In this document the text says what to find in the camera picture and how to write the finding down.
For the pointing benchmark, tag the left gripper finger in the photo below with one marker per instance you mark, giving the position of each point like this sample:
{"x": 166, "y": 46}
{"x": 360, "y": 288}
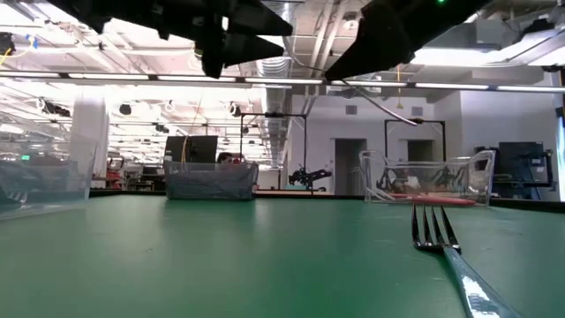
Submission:
{"x": 256, "y": 20}
{"x": 251, "y": 48}

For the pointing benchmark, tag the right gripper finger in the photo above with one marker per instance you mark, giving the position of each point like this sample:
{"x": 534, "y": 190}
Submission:
{"x": 379, "y": 44}

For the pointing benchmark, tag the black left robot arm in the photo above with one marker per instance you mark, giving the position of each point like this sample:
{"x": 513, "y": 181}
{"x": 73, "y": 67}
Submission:
{"x": 132, "y": 11}

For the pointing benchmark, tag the black background robot arm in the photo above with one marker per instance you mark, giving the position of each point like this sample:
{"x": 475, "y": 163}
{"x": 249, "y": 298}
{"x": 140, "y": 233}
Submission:
{"x": 309, "y": 176}

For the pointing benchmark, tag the white smoke detector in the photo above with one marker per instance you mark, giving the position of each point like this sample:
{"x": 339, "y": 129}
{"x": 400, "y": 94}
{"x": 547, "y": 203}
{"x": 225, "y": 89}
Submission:
{"x": 351, "y": 22}

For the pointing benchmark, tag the black ceiling spotlight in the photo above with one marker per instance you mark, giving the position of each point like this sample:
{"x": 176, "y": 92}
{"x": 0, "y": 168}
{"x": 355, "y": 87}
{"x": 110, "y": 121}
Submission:
{"x": 235, "y": 110}
{"x": 125, "y": 109}

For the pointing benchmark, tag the black monitor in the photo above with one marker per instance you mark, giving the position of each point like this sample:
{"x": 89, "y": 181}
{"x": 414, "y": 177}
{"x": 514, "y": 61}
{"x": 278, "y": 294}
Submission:
{"x": 198, "y": 148}

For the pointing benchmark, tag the long white light bar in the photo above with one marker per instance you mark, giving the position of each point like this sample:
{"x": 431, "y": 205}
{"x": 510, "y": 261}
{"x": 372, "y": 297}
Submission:
{"x": 110, "y": 76}

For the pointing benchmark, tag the person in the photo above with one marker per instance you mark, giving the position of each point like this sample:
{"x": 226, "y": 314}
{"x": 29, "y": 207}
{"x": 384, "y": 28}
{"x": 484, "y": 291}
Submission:
{"x": 225, "y": 158}

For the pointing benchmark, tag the dark doorway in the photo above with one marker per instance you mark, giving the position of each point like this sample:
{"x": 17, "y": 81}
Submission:
{"x": 419, "y": 150}

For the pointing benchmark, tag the grey door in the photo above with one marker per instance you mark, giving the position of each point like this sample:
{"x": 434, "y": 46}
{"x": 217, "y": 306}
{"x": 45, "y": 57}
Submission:
{"x": 348, "y": 168}

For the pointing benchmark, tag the grey tinted plastic container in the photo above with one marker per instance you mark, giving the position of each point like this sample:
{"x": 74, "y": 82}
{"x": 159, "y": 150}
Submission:
{"x": 212, "y": 183}

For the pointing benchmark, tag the white column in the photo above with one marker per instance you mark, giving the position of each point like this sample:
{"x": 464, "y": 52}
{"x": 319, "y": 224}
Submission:
{"x": 88, "y": 119}

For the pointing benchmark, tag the wooden background table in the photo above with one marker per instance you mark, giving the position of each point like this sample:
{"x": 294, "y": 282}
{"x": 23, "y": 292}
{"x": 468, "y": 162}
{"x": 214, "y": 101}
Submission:
{"x": 282, "y": 193}

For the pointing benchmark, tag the dark workstation with monitors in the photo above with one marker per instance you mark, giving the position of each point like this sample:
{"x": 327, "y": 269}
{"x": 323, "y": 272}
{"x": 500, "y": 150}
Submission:
{"x": 521, "y": 159}

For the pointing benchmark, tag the clear plastic container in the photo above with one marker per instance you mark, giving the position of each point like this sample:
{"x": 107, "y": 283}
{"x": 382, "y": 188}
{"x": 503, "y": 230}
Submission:
{"x": 66, "y": 176}
{"x": 485, "y": 176}

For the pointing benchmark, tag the red cart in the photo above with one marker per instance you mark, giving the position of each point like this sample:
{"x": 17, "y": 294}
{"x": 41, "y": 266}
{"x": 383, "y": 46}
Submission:
{"x": 114, "y": 176}

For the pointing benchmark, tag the blue lit screen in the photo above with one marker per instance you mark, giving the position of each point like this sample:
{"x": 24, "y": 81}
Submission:
{"x": 561, "y": 159}

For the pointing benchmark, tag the ribbed silver ceiling duct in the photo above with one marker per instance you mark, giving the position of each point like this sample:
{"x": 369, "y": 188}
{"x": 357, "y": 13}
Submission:
{"x": 276, "y": 101}

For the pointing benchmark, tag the black background rig frame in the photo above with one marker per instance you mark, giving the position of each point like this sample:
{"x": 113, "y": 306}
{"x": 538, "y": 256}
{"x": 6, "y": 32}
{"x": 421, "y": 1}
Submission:
{"x": 415, "y": 121}
{"x": 273, "y": 115}

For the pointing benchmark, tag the grey wall vent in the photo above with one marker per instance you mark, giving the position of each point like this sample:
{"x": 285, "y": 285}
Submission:
{"x": 351, "y": 110}
{"x": 417, "y": 111}

